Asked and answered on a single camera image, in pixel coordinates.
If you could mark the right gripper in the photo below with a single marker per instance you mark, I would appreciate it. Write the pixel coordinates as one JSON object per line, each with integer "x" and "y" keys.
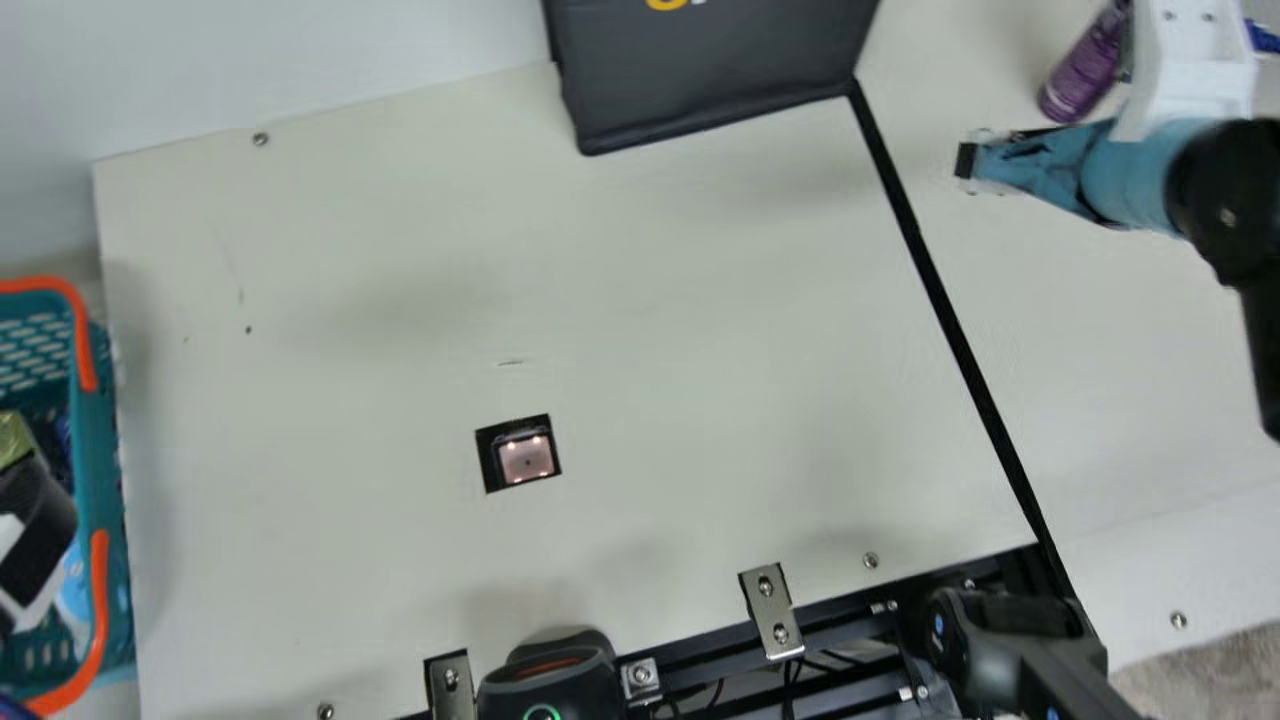
{"x": 1110, "y": 170}

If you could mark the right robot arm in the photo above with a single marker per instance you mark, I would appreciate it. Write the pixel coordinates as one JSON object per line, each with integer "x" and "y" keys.
{"x": 1230, "y": 200}

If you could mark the small square scanner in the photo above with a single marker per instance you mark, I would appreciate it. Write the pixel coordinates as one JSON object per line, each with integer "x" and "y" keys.
{"x": 525, "y": 460}

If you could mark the teal shopping basket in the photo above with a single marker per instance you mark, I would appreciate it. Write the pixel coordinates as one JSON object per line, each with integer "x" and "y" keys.
{"x": 105, "y": 450}

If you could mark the black strip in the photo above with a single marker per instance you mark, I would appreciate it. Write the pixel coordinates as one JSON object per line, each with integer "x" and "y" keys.
{"x": 950, "y": 320}

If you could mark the dark grey bag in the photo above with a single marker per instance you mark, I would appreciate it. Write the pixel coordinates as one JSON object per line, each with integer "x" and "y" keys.
{"x": 700, "y": 70}

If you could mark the black device with green light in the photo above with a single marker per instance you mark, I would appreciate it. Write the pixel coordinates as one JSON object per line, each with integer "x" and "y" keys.
{"x": 550, "y": 690}

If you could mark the blue gum pack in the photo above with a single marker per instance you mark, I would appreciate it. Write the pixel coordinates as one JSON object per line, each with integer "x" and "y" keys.
{"x": 60, "y": 450}

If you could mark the dark coffee bottle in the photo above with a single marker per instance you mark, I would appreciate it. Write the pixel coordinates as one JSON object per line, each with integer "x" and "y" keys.
{"x": 40, "y": 520}

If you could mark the rectangular tin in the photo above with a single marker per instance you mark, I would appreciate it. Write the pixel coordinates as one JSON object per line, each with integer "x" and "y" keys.
{"x": 12, "y": 440}

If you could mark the light blue packet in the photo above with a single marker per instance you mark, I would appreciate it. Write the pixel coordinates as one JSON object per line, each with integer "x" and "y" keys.
{"x": 72, "y": 600}

